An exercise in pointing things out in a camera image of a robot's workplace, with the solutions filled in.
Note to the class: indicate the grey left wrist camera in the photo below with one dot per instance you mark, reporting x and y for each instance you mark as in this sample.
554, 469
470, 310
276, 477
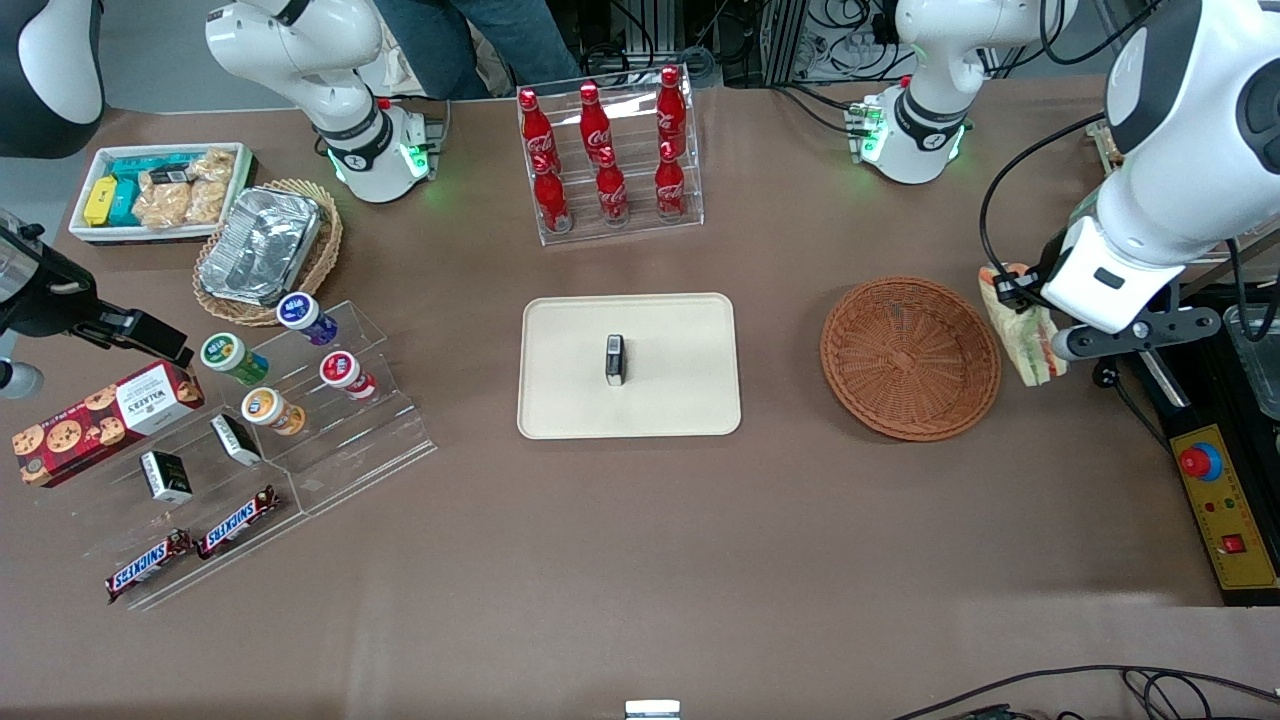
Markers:
1140, 335

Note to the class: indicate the Snickers chocolate bar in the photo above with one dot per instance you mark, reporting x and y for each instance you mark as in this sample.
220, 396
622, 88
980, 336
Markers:
148, 566
238, 522

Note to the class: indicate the brown round wicker basket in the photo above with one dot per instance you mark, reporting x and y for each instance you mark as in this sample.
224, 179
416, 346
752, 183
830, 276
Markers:
910, 360

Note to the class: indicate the teal snack pack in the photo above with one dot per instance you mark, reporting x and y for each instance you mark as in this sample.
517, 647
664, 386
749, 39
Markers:
125, 203
140, 165

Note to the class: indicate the light oval wicker basket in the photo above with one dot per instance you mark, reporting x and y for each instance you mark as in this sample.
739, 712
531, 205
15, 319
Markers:
325, 255

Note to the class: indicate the clear acrylic stepped shelf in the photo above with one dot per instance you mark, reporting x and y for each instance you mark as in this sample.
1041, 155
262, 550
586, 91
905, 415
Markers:
350, 450

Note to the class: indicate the cream plastic tray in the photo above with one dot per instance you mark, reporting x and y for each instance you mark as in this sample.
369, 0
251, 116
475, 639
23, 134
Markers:
670, 400

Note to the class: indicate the yellow control box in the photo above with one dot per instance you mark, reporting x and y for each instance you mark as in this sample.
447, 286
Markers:
1235, 500

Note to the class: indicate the purple lidded gum jar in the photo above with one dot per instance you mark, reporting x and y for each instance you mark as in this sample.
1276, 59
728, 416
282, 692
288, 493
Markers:
300, 312

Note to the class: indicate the triangle sandwich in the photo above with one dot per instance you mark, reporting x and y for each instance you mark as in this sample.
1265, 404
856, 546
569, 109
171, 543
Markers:
1035, 350

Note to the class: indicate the small black box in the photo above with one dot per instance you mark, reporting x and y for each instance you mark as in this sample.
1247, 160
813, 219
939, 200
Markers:
236, 440
615, 362
166, 478

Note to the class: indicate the white plastic bin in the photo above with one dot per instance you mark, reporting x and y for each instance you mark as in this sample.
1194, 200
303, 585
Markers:
85, 232

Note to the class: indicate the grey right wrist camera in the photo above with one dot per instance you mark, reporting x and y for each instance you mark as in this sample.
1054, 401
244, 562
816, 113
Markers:
18, 380

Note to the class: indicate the silver device edge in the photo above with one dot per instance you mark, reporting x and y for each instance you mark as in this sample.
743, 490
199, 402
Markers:
652, 710

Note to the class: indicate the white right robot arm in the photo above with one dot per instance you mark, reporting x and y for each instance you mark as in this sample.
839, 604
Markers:
300, 40

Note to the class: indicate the red Walkers shortbread box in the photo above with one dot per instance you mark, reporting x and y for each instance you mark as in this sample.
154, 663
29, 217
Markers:
100, 420

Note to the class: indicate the aluminium foil tray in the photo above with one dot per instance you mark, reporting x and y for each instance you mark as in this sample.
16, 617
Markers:
260, 245

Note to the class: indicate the yellow snack pack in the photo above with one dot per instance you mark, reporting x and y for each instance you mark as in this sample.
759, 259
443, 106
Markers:
100, 200

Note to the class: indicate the red lidded gum jar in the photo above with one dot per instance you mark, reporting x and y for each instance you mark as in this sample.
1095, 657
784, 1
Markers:
342, 370

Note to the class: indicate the clear plastic tub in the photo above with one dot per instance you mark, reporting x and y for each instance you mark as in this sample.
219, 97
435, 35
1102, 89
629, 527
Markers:
1255, 370

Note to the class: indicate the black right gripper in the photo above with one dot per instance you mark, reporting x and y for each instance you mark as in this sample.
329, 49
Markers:
48, 305

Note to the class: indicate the clear cracker pack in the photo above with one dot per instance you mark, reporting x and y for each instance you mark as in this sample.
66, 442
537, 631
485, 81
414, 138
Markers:
160, 205
207, 200
213, 165

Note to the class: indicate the black metal equipment rack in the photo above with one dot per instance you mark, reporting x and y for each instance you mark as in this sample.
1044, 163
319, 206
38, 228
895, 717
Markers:
740, 40

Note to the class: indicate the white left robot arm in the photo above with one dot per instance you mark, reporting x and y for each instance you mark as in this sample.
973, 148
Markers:
1150, 200

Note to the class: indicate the clear acrylic bread case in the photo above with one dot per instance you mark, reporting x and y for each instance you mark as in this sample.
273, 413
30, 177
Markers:
1105, 150

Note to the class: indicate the green lidded gum jar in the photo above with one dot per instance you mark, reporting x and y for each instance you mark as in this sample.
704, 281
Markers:
225, 352

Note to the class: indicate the blue jeans legs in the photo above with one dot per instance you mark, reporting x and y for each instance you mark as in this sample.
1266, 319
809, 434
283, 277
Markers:
500, 40

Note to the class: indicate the red emergency stop button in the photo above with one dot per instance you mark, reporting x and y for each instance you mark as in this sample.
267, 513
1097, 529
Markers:
1198, 462

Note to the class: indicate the black equipment stand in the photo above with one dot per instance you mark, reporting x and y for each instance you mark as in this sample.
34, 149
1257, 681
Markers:
1200, 400

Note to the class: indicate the orange lidded gum jar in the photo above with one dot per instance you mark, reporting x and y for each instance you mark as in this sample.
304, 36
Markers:
265, 407

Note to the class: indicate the red cola bottle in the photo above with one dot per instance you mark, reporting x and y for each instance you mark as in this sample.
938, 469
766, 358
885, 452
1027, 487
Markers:
669, 182
551, 198
537, 130
611, 188
594, 122
670, 108

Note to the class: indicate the clear acrylic bottle rack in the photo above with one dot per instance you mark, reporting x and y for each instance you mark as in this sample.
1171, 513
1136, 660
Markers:
630, 232

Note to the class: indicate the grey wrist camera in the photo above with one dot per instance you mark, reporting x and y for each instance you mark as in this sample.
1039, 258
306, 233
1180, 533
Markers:
18, 380
1140, 335

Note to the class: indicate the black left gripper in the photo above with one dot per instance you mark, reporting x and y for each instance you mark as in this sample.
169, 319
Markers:
1047, 257

